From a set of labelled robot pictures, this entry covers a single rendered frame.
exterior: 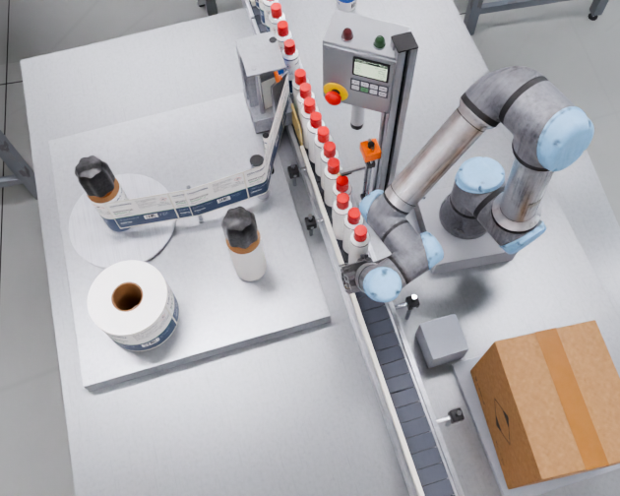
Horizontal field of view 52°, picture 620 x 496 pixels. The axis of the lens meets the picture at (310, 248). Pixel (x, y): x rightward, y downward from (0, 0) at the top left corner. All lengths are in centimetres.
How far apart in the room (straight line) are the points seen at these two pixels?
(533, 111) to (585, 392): 62
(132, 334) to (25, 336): 132
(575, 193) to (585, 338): 63
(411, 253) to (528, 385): 38
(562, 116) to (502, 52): 222
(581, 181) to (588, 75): 147
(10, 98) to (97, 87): 131
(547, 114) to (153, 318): 101
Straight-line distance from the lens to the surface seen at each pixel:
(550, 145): 127
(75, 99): 229
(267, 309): 173
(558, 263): 194
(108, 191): 172
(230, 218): 152
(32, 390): 282
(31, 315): 292
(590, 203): 207
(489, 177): 167
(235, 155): 197
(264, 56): 183
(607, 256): 201
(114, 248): 188
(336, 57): 143
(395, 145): 164
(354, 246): 163
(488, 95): 133
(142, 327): 162
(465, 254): 181
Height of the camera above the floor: 251
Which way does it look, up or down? 65 degrees down
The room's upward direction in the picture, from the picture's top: 3 degrees counter-clockwise
